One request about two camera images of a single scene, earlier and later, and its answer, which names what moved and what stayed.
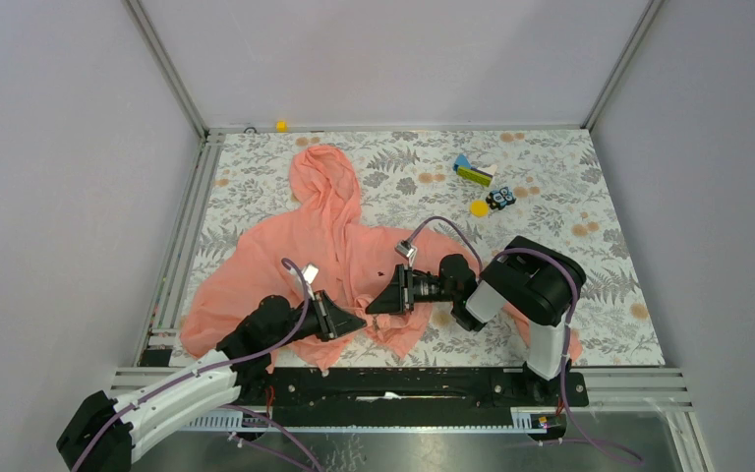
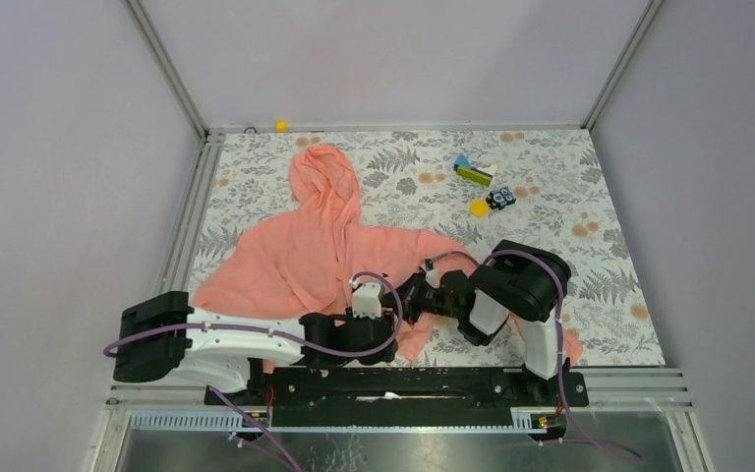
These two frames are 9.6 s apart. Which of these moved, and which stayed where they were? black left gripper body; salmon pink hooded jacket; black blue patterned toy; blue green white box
Moved: black left gripper body
Stayed: blue green white box; black blue patterned toy; salmon pink hooded jacket
